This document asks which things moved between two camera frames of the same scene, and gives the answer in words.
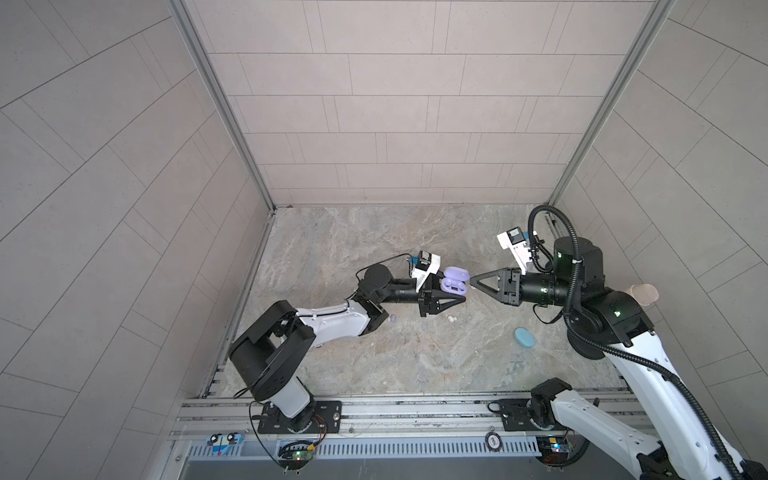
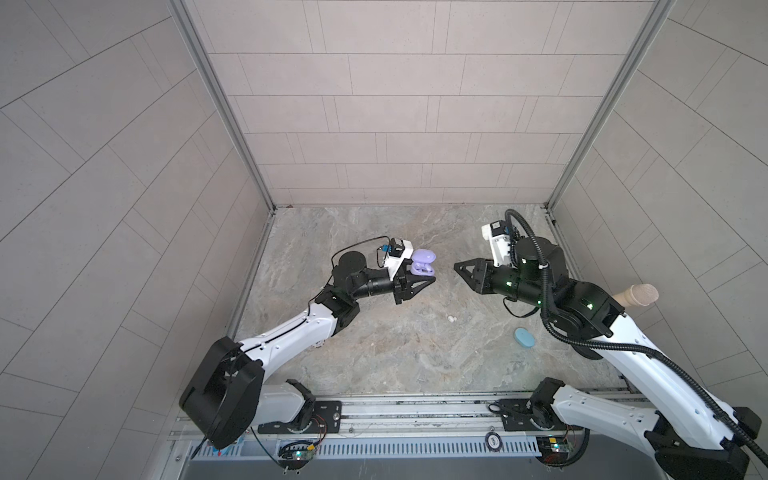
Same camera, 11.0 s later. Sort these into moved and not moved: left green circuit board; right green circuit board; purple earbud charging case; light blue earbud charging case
Moved: purple earbud charging case
Not moved: right green circuit board; left green circuit board; light blue earbud charging case
